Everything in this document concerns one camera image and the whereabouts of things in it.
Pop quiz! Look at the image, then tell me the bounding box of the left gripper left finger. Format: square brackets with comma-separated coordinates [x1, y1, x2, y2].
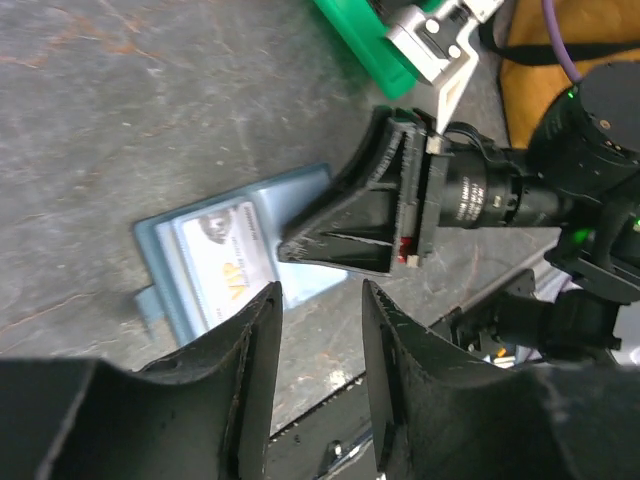
[1, 282, 283, 479]

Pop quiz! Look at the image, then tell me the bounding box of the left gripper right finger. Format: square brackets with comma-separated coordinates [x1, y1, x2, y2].
[362, 281, 639, 479]

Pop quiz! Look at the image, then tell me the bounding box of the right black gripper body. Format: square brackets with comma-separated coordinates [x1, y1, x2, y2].
[397, 112, 450, 268]

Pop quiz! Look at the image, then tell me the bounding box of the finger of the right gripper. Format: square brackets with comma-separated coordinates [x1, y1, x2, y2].
[277, 107, 415, 275]

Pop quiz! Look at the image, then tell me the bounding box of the white VIP credit card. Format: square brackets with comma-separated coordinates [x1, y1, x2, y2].
[172, 198, 276, 328]

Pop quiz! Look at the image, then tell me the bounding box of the blue card holder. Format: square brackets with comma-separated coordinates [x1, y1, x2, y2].
[133, 164, 348, 346]

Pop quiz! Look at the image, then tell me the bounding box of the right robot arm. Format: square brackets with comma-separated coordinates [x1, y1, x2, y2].
[277, 62, 639, 362]

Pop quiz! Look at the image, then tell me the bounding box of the yellow tote bag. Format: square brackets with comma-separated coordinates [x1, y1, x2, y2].
[479, 1, 639, 148]

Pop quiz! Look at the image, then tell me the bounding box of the green bin near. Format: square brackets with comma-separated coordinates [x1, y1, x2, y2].
[314, 1, 443, 100]

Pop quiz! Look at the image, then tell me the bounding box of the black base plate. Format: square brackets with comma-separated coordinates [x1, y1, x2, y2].
[265, 268, 536, 479]

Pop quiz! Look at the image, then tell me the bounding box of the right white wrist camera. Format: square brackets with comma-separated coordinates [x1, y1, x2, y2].
[386, 0, 503, 134]

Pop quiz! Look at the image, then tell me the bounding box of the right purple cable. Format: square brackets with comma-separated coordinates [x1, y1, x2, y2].
[542, 0, 584, 84]

